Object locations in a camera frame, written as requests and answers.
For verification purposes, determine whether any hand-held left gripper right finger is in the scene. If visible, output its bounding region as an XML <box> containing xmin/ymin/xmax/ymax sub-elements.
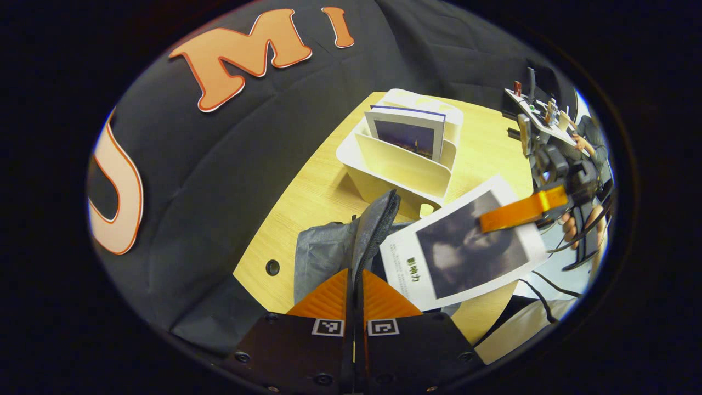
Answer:
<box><xmin>354</xmin><ymin>269</ymin><xmax>486</xmax><ymax>393</ymax></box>

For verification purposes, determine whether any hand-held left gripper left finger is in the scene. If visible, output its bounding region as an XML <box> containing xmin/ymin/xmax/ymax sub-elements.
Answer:
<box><xmin>222</xmin><ymin>268</ymin><xmax>357</xmax><ymax>393</ymax></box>

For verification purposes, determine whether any black and white cover book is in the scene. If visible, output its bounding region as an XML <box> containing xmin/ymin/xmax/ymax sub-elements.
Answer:
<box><xmin>380</xmin><ymin>174</ymin><xmax>550</xmax><ymax>312</ymax></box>

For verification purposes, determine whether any grey schoolbag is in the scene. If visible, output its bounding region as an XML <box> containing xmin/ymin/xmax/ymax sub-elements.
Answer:
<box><xmin>293</xmin><ymin>189</ymin><xmax>461</xmax><ymax>317</ymax></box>

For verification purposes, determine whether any white bookshelf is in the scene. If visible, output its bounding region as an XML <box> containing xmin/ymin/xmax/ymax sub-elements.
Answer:
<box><xmin>336</xmin><ymin>89</ymin><xmax>465</xmax><ymax>220</ymax></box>

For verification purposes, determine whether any blue cover book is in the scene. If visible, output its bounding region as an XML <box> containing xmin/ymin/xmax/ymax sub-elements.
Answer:
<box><xmin>365</xmin><ymin>105</ymin><xmax>446</xmax><ymax>163</ymax></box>

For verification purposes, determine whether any person's light clothing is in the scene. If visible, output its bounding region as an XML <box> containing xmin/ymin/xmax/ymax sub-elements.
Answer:
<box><xmin>474</xmin><ymin>236</ymin><xmax>607</xmax><ymax>365</ymax></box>

